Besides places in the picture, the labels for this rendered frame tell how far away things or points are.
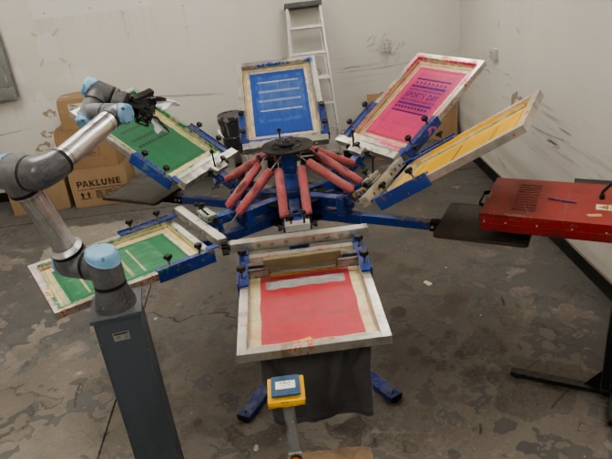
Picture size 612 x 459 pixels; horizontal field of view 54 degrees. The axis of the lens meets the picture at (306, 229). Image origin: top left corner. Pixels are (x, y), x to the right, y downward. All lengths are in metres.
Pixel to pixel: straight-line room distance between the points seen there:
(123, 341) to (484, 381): 2.10
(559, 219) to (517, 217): 0.18
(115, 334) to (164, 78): 4.71
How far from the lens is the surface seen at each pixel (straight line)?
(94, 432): 3.73
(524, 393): 3.59
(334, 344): 2.28
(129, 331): 2.33
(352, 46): 6.70
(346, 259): 2.74
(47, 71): 7.02
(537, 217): 2.92
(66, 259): 2.30
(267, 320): 2.51
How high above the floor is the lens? 2.35
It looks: 26 degrees down
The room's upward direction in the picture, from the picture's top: 7 degrees counter-clockwise
